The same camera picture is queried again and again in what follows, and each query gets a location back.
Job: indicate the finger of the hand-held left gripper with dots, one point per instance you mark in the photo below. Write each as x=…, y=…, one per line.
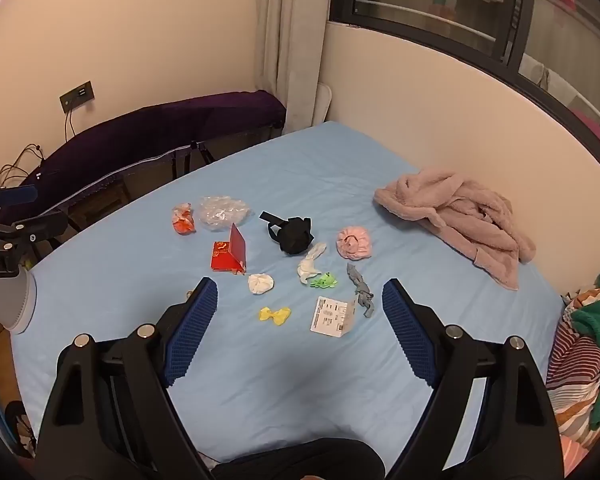
x=42, y=227
x=17, y=195

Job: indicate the red paper box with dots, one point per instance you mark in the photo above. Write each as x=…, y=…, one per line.
x=225, y=255

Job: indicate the white paper ball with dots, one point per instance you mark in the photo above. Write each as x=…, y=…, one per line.
x=260, y=284

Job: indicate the black cloth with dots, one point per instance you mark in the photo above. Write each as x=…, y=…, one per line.
x=295, y=237

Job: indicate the grey quilted cloth strip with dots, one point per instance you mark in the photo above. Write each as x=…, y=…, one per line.
x=362, y=292

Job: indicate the white bin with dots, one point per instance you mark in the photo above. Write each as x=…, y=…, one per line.
x=10, y=305

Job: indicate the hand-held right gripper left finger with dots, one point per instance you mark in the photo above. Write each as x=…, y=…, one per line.
x=195, y=330

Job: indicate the beige curtain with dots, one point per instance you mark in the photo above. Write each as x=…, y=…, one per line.
x=290, y=35

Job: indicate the purple velvet headboard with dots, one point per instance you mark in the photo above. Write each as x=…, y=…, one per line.
x=155, y=125

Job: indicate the pink knitted cap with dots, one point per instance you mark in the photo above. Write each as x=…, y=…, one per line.
x=355, y=242

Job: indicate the orange snack wrapper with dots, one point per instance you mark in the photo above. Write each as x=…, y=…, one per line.
x=182, y=220

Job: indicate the white labelled packet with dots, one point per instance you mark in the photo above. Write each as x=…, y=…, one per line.
x=330, y=316

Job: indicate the black wall socket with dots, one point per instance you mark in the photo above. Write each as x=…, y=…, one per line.
x=77, y=96

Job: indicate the striped blanket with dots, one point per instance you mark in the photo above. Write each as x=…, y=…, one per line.
x=575, y=360

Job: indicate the clear plastic bag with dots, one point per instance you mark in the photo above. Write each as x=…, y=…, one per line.
x=220, y=212

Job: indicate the green cloth scrap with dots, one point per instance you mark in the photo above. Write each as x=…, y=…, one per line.
x=325, y=281

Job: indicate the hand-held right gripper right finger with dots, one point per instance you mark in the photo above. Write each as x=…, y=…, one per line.
x=410, y=330

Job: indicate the white cloth strip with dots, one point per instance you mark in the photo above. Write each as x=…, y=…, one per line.
x=307, y=265

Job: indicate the pink fleece robe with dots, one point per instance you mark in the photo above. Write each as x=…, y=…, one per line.
x=455, y=215

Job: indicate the white board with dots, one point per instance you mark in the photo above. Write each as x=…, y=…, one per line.
x=322, y=102

